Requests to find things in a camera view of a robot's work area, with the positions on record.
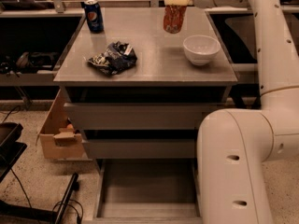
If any red coke can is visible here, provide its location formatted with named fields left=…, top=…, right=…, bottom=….
left=164, top=6, right=187, bottom=34

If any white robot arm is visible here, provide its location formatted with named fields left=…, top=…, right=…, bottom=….
left=164, top=0, right=299, bottom=224

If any blue pepsi can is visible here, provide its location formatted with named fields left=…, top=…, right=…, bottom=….
left=83, top=0, right=104, bottom=33

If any grey drawer cabinet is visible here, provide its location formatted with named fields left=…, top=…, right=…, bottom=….
left=53, top=7, right=239, bottom=161

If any top grey drawer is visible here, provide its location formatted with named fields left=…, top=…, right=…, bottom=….
left=64, top=103, right=221, bottom=130

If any middle grey drawer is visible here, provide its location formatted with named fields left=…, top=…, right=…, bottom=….
left=82, top=139, right=196, bottom=159

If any open bottom grey drawer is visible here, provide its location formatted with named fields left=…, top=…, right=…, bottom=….
left=83, top=159, right=202, bottom=224

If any black chair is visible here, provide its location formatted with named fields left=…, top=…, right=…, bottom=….
left=224, top=14, right=261, bottom=109

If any white bowl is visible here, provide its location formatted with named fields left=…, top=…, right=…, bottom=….
left=183, top=35, right=221, bottom=66

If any crumpled blue chip bag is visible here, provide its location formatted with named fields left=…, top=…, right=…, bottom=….
left=87, top=41, right=137, bottom=76

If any black bag on shelf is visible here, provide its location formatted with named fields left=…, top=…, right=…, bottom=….
left=16, top=52, right=60, bottom=73

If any cardboard box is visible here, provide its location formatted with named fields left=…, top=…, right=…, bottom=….
left=38, top=91, right=86, bottom=161

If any black equipment base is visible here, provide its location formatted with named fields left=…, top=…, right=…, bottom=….
left=0, top=122, right=78, bottom=224

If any black floor cable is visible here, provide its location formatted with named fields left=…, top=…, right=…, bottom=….
left=0, top=105, right=85, bottom=224

